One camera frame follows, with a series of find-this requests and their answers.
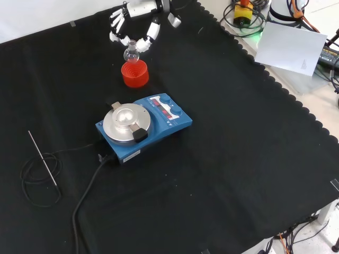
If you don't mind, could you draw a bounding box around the yellow stop button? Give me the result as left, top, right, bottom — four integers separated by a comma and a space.
233, 0, 254, 28

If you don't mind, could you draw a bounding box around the blue heater with steel block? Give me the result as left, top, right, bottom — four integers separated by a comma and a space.
95, 92, 193, 165

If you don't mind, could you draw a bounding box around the black floor cable bundle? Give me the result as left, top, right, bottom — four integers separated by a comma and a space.
261, 211, 339, 254

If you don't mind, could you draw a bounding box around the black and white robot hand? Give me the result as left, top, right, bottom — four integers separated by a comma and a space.
109, 0, 172, 52

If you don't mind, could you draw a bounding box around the red ribbed flask ring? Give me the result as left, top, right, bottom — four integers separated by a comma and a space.
121, 59, 149, 88

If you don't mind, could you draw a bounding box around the pale board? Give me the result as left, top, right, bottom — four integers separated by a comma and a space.
254, 21, 328, 78

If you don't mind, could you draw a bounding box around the thin black probe cable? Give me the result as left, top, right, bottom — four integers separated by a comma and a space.
21, 142, 103, 208

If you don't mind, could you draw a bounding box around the black bench cloth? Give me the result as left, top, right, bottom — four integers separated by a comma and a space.
0, 0, 339, 254

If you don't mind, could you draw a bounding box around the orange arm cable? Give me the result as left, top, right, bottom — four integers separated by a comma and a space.
287, 0, 321, 33

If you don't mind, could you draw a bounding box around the thin steel temperature probe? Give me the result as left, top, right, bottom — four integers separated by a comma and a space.
28, 130, 58, 186

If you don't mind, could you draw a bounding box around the black power adapter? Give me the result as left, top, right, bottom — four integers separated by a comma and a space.
316, 46, 339, 70

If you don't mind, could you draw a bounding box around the thick black heater power cable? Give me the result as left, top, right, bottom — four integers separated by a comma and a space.
72, 153, 117, 254

